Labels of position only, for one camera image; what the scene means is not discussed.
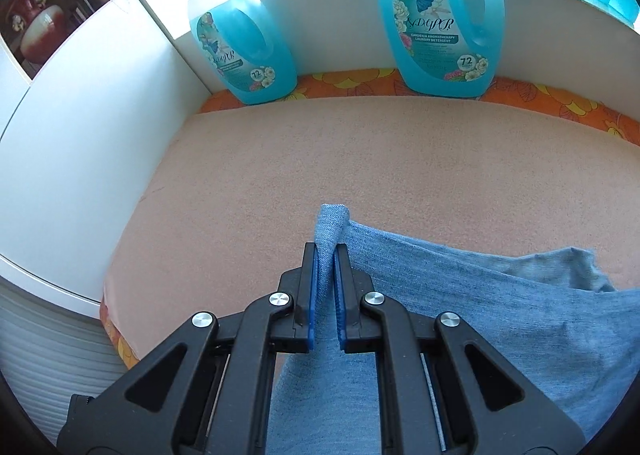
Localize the large blue detergent bottle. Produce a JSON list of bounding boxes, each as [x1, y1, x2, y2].
[[376, 0, 506, 98]]

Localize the dark books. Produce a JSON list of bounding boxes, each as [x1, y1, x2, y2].
[[64, 0, 108, 27]]

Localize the red and white bowl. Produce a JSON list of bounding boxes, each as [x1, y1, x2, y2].
[[20, 5, 67, 64]]

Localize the small blue detergent bottle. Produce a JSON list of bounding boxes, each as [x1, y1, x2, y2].
[[187, 0, 299, 105]]

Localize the beige towel cover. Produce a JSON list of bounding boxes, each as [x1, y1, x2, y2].
[[102, 95, 640, 361]]

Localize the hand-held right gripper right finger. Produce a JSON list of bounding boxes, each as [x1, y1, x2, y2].
[[332, 243, 586, 455]]

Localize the orange floral bed sheet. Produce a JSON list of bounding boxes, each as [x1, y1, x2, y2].
[[100, 68, 640, 371]]

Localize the white ribbed panel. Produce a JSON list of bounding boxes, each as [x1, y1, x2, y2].
[[0, 277, 128, 441]]

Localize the blue denim pants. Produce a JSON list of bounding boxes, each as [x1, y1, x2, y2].
[[267, 204, 640, 455]]

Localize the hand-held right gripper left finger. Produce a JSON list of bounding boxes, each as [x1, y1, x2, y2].
[[56, 242, 321, 455]]

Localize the white cabinet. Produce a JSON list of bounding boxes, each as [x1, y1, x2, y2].
[[0, 0, 213, 318]]

